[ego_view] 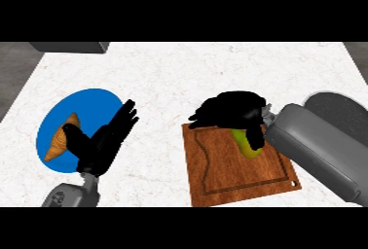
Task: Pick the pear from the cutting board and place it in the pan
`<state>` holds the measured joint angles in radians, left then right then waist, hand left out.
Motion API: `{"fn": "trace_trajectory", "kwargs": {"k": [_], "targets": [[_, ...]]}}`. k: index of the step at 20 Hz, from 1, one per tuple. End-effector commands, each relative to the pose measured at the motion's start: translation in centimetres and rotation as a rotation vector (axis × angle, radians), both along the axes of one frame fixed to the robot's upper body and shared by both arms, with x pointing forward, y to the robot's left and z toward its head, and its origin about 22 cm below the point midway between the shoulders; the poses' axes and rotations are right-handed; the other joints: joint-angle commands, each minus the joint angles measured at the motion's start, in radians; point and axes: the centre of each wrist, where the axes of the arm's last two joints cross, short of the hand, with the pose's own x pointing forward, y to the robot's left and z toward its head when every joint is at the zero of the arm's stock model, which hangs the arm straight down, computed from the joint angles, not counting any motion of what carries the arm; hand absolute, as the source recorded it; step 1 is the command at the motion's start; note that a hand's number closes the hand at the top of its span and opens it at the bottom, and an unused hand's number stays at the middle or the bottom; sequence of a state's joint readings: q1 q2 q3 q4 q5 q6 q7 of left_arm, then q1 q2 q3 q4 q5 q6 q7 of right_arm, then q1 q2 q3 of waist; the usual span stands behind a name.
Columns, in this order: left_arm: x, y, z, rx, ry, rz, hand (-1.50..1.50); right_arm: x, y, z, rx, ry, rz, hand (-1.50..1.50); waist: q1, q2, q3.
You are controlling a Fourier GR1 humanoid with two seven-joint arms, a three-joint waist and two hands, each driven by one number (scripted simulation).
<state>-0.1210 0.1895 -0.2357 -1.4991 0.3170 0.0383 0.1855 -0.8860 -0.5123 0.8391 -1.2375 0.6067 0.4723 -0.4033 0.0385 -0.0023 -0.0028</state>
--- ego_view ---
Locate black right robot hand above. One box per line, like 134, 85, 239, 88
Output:
187, 90, 270, 152

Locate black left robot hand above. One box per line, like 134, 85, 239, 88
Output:
63, 99, 141, 178

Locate green pear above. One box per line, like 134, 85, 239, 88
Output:
230, 127, 265, 160

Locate brown wooden cutting board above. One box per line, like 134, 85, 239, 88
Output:
182, 122, 304, 208

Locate blue round plate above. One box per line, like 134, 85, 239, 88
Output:
36, 88, 126, 174

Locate brown croissant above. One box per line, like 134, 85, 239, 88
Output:
44, 112, 82, 162

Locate dark grey appliance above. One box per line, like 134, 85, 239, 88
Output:
27, 42, 113, 54

